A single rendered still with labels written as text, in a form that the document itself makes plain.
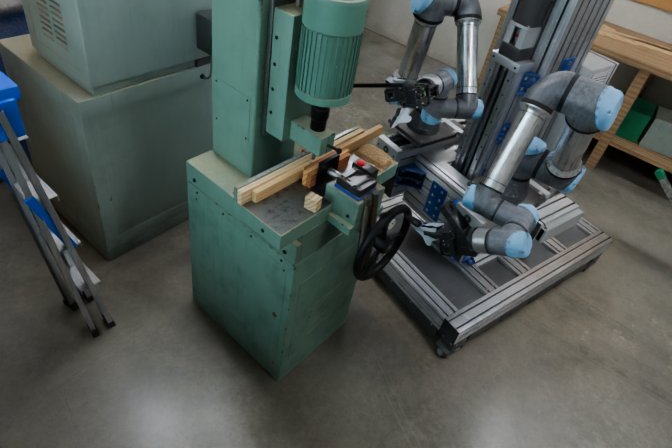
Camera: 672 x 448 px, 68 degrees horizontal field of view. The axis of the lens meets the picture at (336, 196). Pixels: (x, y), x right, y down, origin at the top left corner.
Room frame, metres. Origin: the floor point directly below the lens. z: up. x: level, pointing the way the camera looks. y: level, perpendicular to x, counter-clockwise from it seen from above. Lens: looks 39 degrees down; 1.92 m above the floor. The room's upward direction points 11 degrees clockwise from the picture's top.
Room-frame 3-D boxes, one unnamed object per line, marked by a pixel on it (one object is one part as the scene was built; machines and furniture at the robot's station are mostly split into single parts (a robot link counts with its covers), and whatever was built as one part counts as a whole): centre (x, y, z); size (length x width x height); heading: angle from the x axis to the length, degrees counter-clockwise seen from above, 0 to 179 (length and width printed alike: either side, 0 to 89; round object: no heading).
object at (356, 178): (1.27, -0.06, 0.99); 0.13 x 0.11 x 0.06; 146
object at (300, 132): (1.39, 0.12, 1.03); 0.14 x 0.07 x 0.09; 56
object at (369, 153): (1.53, -0.11, 0.92); 0.14 x 0.09 x 0.04; 56
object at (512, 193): (1.61, -0.65, 0.87); 0.15 x 0.15 x 0.10
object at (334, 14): (1.38, 0.10, 1.35); 0.18 x 0.18 x 0.31
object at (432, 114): (1.63, -0.30, 1.10); 0.11 x 0.08 x 0.11; 106
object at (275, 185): (1.43, 0.06, 0.92); 0.65 x 0.02 x 0.04; 146
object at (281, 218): (1.32, 0.01, 0.87); 0.61 x 0.30 x 0.06; 146
